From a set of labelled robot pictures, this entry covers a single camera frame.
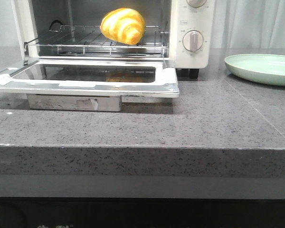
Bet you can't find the light green plate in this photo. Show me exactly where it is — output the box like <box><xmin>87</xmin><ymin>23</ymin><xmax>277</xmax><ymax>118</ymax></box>
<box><xmin>224</xmin><ymin>54</ymin><xmax>285</xmax><ymax>86</ymax></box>

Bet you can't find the white Toshiba toaster oven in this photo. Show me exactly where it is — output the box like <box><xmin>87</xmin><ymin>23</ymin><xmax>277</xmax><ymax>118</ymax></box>
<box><xmin>13</xmin><ymin>0</ymin><xmax>215</xmax><ymax>79</ymax></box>

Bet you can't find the lower beige timer knob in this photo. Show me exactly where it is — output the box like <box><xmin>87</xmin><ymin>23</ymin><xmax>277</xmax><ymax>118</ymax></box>
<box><xmin>182</xmin><ymin>30</ymin><xmax>203</xmax><ymax>52</ymax></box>

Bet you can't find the upper beige temperature knob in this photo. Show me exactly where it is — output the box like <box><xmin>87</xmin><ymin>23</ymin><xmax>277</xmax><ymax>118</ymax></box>
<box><xmin>186</xmin><ymin>0</ymin><xmax>207</xmax><ymax>8</ymax></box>

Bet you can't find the glass oven door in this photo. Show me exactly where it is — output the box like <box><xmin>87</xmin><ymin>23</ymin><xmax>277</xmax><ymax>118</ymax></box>
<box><xmin>0</xmin><ymin>57</ymin><xmax>179</xmax><ymax>112</ymax></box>

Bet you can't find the wire oven rack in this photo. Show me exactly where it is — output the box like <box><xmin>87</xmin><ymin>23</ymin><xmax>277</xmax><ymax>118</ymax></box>
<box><xmin>24</xmin><ymin>25</ymin><xmax>169</xmax><ymax>58</ymax></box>

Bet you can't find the yellow striped croissant bread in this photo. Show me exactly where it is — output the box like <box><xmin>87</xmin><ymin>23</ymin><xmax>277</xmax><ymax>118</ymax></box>
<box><xmin>100</xmin><ymin>8</ymin><xmax>145</xmax><ymax>45</ymax></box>

